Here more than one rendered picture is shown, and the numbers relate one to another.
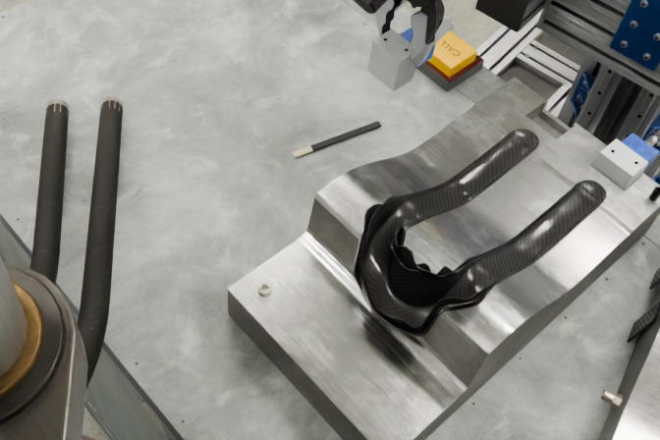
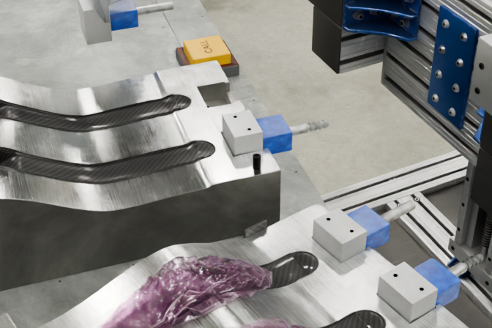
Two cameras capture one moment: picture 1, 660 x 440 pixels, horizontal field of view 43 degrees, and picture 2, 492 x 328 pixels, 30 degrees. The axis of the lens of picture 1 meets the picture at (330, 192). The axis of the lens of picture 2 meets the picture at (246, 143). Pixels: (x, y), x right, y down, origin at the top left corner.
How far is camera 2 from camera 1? 0.83 m
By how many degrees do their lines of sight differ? 27
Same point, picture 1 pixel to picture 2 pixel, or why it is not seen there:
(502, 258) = (59, 170)
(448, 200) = (62, 127)
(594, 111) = (467, 202)
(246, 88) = (19, 50)
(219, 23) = (42, 6)
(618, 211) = (210, 168)
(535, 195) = (146, 142)
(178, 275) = not seen: outside the picture
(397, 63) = (83, 13)
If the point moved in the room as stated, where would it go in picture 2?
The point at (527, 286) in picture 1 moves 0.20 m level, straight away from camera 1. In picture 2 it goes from (52, 188) to (203, 127)
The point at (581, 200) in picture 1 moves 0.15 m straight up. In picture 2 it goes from (188, 156) to (182, 50)
